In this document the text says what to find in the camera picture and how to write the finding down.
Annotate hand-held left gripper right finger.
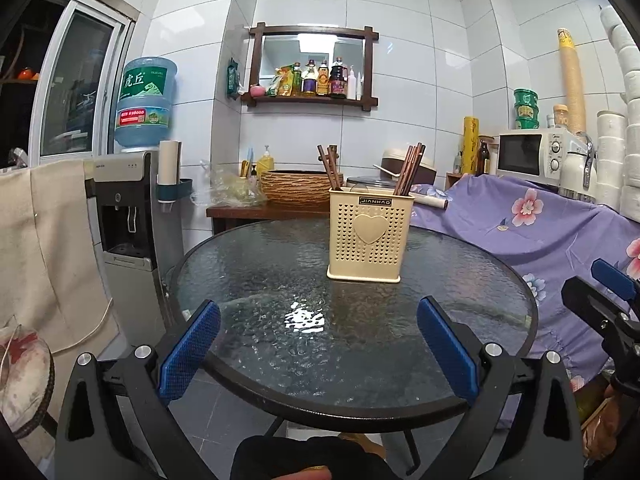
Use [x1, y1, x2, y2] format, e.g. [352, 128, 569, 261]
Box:
[417, 296, 585, 480]

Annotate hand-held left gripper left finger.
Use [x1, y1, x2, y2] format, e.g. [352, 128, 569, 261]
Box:
[54, 299, 222, 480]

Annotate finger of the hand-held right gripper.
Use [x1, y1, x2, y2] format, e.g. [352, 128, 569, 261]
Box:
[591, 258, 640, 306]
[561, 276, 632, 339]

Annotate cream plastic utensil holder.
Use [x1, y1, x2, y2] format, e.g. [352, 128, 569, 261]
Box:
[327, 187, 416, 283]

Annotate group of brown chopsticks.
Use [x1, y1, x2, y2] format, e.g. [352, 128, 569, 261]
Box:
[316, 142, 427, 197]

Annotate person's right hand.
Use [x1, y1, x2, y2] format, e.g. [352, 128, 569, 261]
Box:
[592, 380, 640, 461]

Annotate person's left hand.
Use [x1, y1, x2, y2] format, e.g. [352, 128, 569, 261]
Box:
[270, 465, 335, 480]

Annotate round glass table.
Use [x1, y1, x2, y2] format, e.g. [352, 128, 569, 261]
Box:
[170, 217, 540, 476]

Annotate purple floral cloth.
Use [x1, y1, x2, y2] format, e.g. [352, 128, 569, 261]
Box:
[410, 174, 640, 391]

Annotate white steel kettle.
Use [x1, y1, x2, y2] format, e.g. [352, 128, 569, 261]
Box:
[557, 135, 598, 201]

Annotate grey water dispenser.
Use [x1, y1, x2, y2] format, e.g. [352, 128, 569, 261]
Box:
[82, 149, 173, 321]

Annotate stacks of white paper cups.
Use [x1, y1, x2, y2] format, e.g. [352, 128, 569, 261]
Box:
[596, 5, 640, 213]

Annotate wooden counter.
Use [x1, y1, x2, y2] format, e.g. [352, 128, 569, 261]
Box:
[206, 202, 331, 236]

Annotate person's dark trouser leg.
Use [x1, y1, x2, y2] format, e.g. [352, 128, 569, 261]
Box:
[230, 435, 388, 480]

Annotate white microwave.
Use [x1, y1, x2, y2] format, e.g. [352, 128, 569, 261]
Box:
[496, 127, 576, 181]

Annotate clear plastic bag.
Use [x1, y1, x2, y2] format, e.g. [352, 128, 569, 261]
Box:
[200, 160, 268, 207]

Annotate round cushioned stool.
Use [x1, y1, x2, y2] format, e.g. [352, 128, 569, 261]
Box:
[0, 327, 56, 441]

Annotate beige cloth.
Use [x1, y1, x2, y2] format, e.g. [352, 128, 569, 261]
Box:
[0, 160, 121, 356]

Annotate white pot with glass lid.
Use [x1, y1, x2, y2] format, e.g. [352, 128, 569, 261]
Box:
[346, 176, 401, 195]

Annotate woven basin sink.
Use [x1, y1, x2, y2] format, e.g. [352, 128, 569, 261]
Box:
[260, 170, 345, 206]

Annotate yellow wrap roll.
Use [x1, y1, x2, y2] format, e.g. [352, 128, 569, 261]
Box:
[462, 116, 481, 176]

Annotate brown white rice cooker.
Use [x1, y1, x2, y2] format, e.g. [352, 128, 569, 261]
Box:
[374, 149, 438, 186]

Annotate tall yellow paper cup stack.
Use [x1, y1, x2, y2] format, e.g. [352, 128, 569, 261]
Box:
[556, 28, 587, 133]

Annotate blue water jug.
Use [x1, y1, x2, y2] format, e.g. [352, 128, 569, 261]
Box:
[114, 56, 178, 153]

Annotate yellow green snack packet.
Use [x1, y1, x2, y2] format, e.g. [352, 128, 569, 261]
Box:
[266, 65, 296, 97]

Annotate sliding window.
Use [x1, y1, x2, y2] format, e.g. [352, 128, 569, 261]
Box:
[30, 0, 138, 161]

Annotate row of condiment bottles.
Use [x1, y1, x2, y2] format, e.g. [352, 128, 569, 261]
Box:
[292, 57, 364, 101]

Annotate wooden framed mirror shelf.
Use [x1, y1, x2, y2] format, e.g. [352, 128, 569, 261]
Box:
[241, 22, 380, 109]

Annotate white cable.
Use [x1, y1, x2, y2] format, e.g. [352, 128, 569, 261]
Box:
[50, 300, 113, 356]

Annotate teal wall-mounted holder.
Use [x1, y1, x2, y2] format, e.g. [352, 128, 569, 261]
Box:
[155, 178, 194, 204]

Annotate green wall packet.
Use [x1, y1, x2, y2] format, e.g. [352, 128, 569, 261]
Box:
[226, 57, 242, 98]

